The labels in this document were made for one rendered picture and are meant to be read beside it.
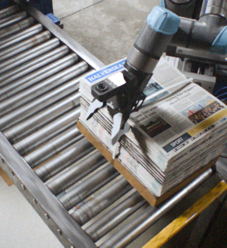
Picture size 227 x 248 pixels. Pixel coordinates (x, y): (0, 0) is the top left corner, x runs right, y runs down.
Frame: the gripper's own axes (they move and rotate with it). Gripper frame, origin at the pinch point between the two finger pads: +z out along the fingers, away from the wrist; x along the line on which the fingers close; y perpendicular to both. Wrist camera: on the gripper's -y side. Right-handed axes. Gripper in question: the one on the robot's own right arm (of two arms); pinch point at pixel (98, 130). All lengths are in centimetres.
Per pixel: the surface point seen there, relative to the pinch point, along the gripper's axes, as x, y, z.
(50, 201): 2.4, -0.8, 28.4
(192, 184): -19.9, 31.4, 7.9
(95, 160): 6.0, 15.9, 17.6
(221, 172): -22.6, 39.8, 1.9
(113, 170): -0.5, 17.6, 16.6
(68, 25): 165, 138, 29
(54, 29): 72, 39, 1
